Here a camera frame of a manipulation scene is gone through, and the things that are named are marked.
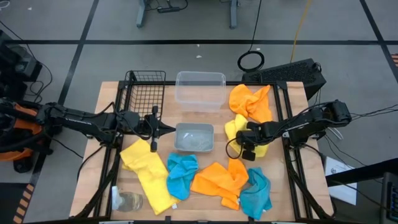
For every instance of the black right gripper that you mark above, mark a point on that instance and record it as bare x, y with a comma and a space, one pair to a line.
259, 133

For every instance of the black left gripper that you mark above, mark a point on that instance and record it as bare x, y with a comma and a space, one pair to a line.
154, 129

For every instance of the small yellow microfiber towel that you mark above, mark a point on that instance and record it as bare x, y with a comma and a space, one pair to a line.
233, 127

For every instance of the grey plastic bin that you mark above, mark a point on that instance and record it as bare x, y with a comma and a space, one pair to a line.
194, 138

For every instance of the orange microfiber towel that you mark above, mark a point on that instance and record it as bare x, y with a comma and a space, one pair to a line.
217, 183
248, 102

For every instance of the blue microfiber towel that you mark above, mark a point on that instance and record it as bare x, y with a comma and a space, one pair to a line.
256, 196
182, 174

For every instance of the large yellow microfiber towel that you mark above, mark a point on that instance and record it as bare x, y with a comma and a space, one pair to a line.
149, 174

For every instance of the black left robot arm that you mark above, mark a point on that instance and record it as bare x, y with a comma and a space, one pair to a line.
77, 119

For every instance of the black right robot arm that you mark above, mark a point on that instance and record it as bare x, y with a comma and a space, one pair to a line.
311, 119

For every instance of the clear plastic bin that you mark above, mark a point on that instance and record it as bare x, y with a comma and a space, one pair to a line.
200, 93

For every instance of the black perforated computer case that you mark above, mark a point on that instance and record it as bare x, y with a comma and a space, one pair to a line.
289, 73

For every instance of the white paper sheet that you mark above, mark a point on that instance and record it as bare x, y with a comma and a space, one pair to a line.
342, 193

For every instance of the grey desk leg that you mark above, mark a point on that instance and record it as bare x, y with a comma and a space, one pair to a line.
141, 15
234, 15

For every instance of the black power strip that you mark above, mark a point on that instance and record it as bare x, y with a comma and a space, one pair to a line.
168, 9

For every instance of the black beam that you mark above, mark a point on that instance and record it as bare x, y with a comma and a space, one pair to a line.
367, 171

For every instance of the grey control device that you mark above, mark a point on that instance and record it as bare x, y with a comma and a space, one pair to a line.
390, 199

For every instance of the black equipment stack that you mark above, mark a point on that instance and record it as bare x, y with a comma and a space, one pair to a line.
18, 65

